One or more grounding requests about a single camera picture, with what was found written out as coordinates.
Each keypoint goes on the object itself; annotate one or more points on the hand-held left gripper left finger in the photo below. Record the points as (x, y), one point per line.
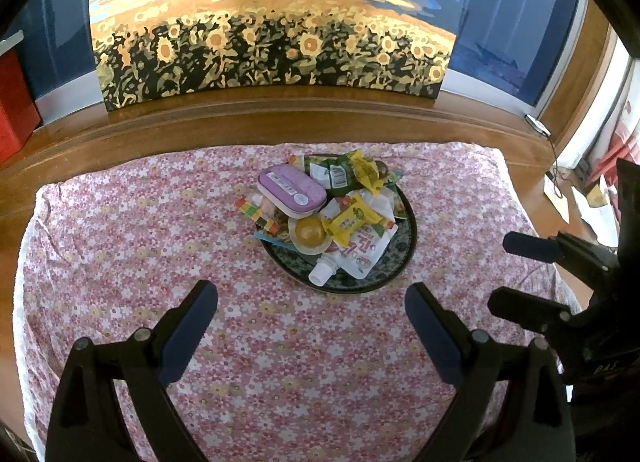
(190, 332)

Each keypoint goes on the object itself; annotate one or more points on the green snack packet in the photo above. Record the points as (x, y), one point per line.
(332, 171)
(399, 202)

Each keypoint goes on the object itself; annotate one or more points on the purple case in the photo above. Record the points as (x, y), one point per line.
(290, 187)

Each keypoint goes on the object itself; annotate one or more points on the sunflower field painting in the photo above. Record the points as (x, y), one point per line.
(250, 41)

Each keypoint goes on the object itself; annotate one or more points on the pink floral cloth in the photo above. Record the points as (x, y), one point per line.
(150, 222)

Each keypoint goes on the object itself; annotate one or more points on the clear bag with colourful strip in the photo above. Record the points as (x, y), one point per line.
(255, 212)

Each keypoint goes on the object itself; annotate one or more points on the dark round plate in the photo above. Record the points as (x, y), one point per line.
(395, 252)

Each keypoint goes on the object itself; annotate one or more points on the yellow jelly cup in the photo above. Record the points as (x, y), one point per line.
(310, 233)

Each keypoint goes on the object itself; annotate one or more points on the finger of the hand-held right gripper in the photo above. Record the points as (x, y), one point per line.
(520, 304)
(530, 246)

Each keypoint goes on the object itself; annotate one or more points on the clear bag with blue strip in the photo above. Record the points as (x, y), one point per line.
(275, 240)

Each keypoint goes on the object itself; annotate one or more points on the white crinkled snack wrapper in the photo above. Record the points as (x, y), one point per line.
(382, 202)

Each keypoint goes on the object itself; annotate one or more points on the brown jelly cup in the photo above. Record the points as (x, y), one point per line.
(382, 169)

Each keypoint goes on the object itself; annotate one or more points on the yellow candy packet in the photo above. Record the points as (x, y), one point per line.
(355, 219)

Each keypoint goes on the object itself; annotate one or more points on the yellow twisted candy wrapper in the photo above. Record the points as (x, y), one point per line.
(367, 169)

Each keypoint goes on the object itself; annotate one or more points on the red box with white lid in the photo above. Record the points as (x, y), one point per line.
(15, 111)

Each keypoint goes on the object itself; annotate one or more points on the pink white spouted pouch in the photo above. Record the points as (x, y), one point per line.
(357, 254)

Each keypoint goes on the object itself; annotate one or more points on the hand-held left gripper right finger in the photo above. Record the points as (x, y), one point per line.
(432, 332)

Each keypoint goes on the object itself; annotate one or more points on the pile of papers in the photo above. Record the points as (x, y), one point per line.
(595, 202)

